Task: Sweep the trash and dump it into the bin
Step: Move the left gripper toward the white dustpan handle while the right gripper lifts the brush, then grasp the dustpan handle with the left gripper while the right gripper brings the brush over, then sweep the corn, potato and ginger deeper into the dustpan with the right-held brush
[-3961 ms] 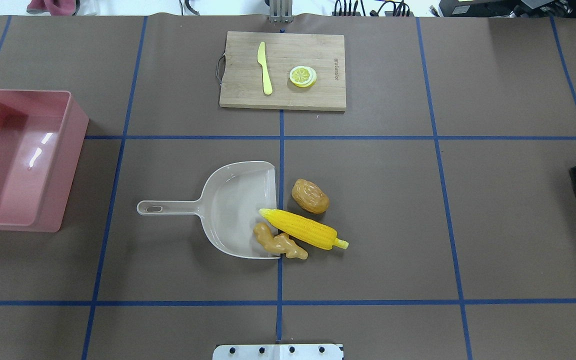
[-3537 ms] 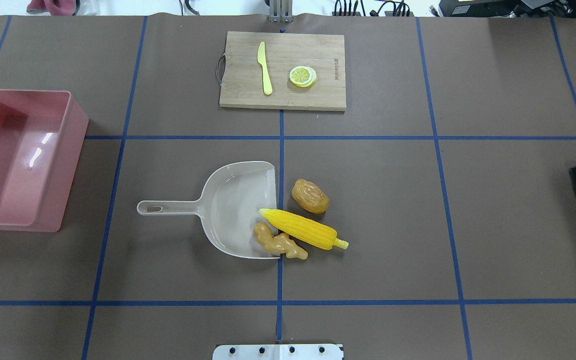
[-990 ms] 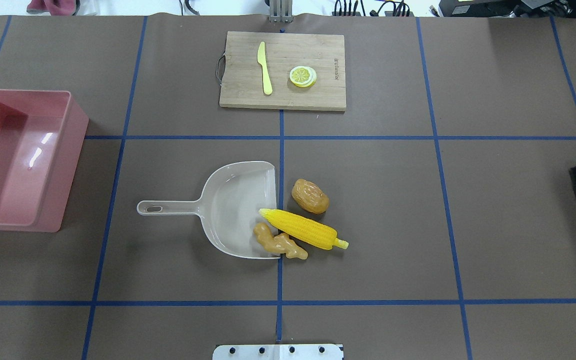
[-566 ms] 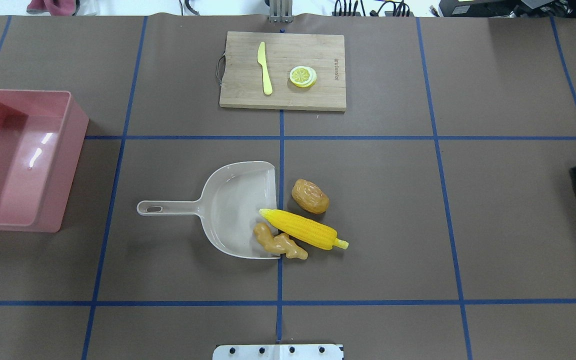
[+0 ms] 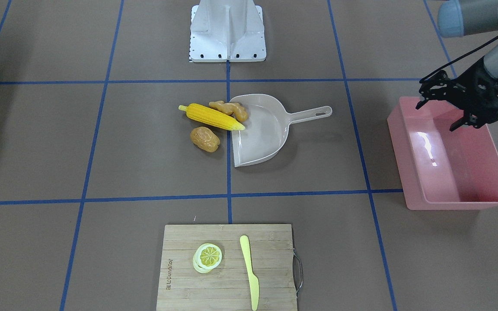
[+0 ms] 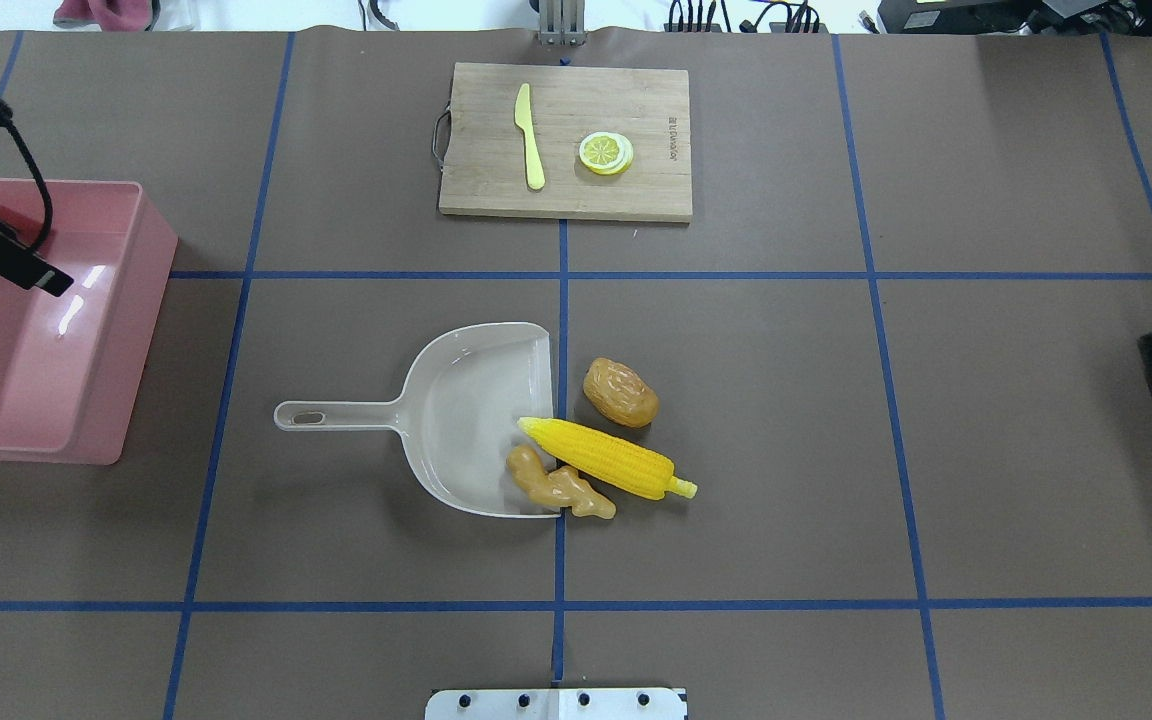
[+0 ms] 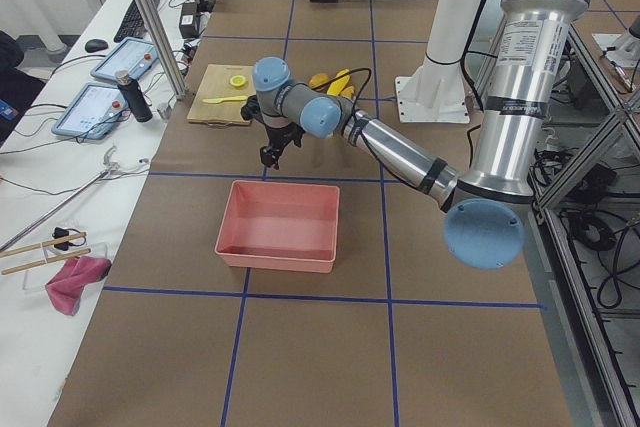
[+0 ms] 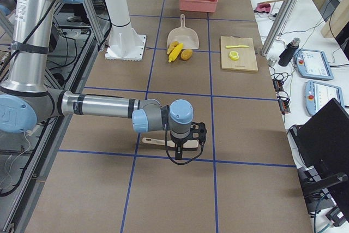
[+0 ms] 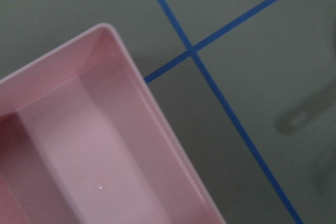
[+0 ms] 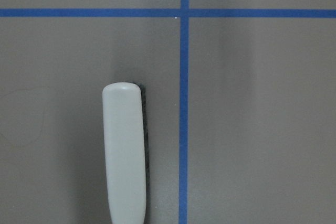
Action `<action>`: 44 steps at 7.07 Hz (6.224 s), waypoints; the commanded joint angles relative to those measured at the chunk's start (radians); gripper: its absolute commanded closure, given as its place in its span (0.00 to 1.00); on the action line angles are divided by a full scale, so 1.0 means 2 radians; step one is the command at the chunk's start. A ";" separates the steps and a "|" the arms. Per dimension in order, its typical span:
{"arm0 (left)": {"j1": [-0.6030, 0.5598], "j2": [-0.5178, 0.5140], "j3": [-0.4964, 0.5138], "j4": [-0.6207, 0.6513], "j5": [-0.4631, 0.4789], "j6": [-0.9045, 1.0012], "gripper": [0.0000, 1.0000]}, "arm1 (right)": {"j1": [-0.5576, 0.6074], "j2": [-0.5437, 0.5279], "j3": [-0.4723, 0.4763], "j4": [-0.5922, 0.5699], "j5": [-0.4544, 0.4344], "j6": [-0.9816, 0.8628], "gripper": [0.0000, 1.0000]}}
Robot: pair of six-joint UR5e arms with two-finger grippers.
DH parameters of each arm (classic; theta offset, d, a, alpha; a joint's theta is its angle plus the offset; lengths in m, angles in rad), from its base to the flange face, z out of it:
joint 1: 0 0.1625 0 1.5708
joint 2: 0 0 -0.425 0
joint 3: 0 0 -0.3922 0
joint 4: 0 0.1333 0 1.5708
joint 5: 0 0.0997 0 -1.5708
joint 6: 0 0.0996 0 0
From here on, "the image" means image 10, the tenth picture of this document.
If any beige hand brush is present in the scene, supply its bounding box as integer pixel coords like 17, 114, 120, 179
102, 82, 146, 223

